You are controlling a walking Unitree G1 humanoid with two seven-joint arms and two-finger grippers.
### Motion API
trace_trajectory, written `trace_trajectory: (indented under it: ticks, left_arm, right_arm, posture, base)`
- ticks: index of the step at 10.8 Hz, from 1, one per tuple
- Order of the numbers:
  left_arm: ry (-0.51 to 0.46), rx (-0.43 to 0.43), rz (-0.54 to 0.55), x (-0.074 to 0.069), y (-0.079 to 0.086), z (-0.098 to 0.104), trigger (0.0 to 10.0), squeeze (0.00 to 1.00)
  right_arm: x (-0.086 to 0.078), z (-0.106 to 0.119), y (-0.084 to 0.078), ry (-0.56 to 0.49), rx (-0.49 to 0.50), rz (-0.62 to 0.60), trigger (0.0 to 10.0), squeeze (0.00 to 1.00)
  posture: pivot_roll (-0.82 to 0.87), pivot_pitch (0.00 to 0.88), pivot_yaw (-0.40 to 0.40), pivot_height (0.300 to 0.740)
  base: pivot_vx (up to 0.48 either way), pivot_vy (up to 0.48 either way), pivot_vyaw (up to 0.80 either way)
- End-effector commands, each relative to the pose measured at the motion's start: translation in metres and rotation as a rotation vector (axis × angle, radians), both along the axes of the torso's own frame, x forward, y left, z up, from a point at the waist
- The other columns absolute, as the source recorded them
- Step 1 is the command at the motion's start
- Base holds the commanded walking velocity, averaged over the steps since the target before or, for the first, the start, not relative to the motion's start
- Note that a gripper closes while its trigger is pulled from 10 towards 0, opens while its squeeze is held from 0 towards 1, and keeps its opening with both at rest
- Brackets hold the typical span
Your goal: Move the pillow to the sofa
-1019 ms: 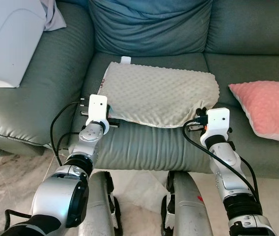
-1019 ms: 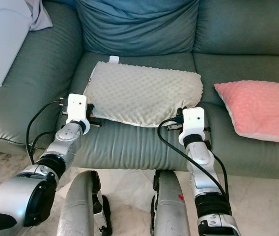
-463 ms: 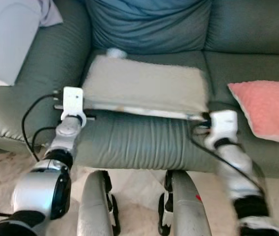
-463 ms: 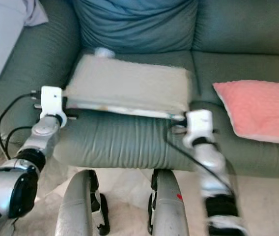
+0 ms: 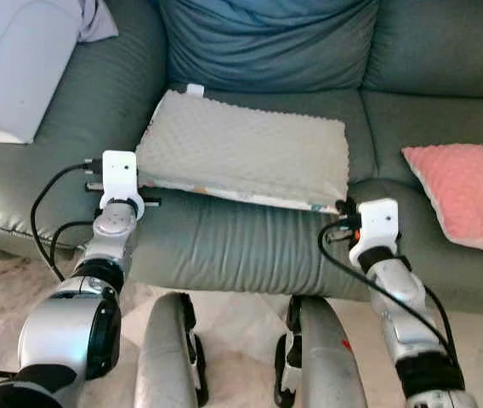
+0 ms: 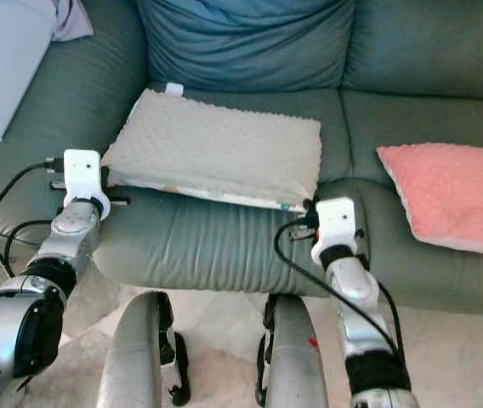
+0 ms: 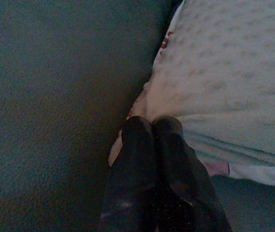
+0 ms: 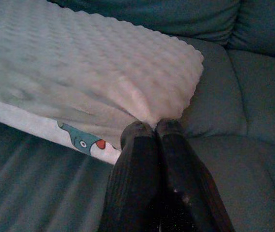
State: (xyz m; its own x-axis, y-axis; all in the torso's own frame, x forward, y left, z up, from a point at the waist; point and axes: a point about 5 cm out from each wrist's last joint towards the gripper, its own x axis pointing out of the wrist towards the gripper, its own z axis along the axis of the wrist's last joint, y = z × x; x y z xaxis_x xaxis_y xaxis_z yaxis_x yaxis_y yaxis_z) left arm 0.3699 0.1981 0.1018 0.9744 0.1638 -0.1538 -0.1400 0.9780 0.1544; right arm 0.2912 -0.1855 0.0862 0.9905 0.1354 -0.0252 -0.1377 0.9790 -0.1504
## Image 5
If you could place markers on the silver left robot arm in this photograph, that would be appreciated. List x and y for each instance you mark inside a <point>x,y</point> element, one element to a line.
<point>63,331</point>

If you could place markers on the grey-green leather sofa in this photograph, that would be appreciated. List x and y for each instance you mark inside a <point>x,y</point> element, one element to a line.
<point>224,246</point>

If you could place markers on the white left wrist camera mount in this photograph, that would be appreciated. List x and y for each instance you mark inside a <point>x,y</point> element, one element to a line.
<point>120,174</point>

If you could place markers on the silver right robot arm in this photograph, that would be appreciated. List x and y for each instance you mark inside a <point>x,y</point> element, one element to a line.
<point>403,323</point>

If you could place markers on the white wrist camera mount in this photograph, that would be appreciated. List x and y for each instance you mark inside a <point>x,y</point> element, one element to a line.
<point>377,223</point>
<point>120,174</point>

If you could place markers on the pink dotted pillow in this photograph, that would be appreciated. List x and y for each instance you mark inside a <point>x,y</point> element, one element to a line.
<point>471,191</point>

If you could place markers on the silver robot leg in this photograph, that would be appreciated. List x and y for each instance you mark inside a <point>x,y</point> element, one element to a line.
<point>322,357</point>
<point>165,357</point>

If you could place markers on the silver right robot leg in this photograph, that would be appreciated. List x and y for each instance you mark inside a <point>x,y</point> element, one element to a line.
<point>322,357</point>

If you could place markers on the silver left robot leg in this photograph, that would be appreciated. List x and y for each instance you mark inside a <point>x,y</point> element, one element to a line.
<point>165,357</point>

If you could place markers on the beige dotted pillow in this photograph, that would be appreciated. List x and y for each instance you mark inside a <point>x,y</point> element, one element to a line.
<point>241,149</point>

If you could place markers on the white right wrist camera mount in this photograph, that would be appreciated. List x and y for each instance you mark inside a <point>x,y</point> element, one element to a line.
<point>377,223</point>

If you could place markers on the lilac cloth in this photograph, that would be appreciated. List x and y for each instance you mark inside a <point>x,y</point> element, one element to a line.
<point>97,21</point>

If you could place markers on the blue cushion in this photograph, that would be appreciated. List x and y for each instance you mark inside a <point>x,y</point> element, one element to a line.
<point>267,42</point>

